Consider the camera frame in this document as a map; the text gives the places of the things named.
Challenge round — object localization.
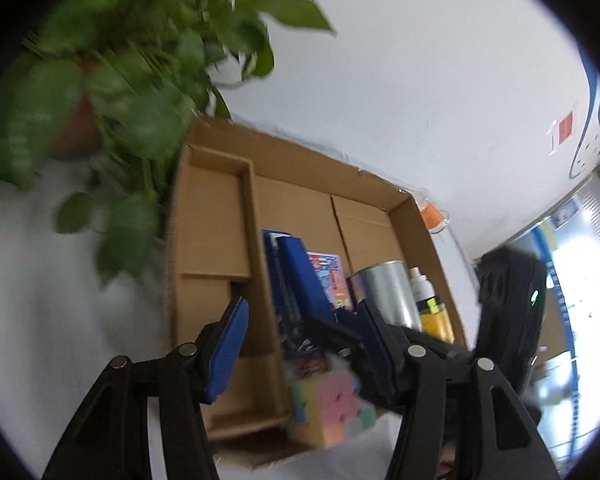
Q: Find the silver metal canister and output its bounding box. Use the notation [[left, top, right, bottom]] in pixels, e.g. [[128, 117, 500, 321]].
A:
[[347, 260, 422, 332]]

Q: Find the colourful board game box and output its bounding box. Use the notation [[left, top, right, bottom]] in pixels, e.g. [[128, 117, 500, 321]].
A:
[[308, 252, 352, 311]]

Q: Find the pastel rubik's cube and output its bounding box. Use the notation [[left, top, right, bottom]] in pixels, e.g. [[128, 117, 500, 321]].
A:
[[287, 370, 377, 448]]

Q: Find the white tube bottle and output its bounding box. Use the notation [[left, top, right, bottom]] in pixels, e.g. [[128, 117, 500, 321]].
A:
[[408, 266, 438, 314]]

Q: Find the yellow-label chrysanthemum jar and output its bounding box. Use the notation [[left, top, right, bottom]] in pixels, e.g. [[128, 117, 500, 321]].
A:
[[417, 296, 455, 344]]

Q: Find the orange clear plastic cup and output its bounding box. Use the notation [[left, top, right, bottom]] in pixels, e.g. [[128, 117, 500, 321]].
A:
[[413, 190, 449, 234]]

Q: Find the cardboard box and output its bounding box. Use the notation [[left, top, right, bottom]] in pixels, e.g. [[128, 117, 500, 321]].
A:
[[168, 117, 471, 470]]

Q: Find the green potted plant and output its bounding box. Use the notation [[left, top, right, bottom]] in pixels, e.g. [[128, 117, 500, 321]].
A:
[[0, 0, 332, 284]]

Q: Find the black tracking camera box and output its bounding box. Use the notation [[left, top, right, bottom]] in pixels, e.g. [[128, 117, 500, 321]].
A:
[[475, 247, 546, 393]]

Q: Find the red wall sign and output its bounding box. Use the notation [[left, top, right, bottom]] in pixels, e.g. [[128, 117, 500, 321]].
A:
[[547, 110, 577, 155]]

